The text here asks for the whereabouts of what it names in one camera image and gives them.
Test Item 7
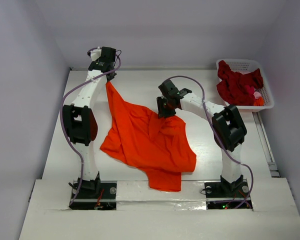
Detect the orange t shirt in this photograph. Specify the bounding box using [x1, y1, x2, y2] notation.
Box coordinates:
[100, 82, 197, 192]

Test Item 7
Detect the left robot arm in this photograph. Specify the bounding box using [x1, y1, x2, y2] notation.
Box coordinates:
[60, 46, 117, 198]

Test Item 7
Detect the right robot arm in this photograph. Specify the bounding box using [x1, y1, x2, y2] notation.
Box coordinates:
[156, 75, 247, 196]

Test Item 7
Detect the dark red t shirt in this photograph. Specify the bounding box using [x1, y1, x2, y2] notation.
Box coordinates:
[216, 60, 264, 106]

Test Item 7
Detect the white plastic basket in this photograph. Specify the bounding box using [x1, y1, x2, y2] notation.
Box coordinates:
[216, 58, 275, 112]

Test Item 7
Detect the pink garment in basket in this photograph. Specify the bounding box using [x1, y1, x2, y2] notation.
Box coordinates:
[244, 85, 262, 100]

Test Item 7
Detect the small orange garment in basket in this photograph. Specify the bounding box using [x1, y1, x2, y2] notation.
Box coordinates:
[253, 97, 265, 107]

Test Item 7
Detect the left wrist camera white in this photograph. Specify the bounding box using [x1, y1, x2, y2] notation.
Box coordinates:
[87, 46, 102, 61]

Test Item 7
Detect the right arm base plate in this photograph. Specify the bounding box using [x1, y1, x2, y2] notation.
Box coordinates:
[200, 179, 253, 210]

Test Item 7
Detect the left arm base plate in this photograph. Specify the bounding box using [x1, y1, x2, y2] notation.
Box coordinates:
[69, 181, 118, 211]

